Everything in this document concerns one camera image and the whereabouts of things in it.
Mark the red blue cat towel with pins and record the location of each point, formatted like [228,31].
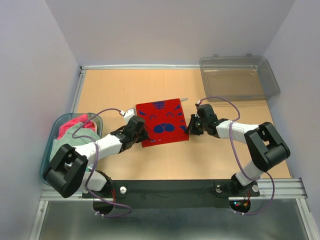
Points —
[164,122]

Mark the mint green towel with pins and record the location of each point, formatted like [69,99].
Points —
[82,136]

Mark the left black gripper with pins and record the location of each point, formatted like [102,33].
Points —
[144,135]

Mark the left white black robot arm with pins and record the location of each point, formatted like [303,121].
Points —
[66,172]

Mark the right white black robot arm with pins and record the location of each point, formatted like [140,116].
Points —
[265,145]

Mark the teal plastic laundry bin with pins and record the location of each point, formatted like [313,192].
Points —
[55,133]

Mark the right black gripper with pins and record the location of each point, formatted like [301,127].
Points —
[190,129]

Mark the pink towel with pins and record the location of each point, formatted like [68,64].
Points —
[82,120]

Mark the aluminium front rail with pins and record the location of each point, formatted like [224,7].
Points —
[281,188]

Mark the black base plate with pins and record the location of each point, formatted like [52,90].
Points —
[152,202]

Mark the clear grey plastic bin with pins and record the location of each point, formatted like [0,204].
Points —
[238,78]

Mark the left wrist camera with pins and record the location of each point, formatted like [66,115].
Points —
[127,115]

